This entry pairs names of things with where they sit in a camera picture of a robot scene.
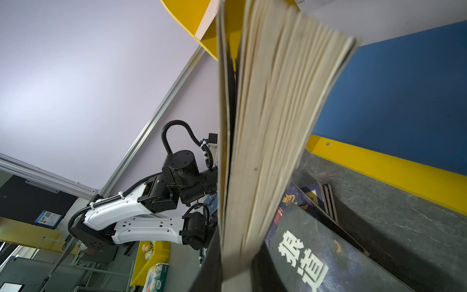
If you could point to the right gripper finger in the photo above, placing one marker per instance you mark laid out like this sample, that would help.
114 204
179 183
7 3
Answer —
210 276

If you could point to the dark wolf cover book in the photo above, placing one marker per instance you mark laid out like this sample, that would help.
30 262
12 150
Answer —
304 255

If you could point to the purple book with old man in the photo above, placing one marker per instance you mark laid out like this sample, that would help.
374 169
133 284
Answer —
271 96

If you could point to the separate blue yellow-label book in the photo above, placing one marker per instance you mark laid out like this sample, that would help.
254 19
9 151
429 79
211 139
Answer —
322 195

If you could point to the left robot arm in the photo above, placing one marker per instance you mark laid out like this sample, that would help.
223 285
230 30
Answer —
163 207

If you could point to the yellow wooden bookshelf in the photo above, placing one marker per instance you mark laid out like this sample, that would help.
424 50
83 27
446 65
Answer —
398 113

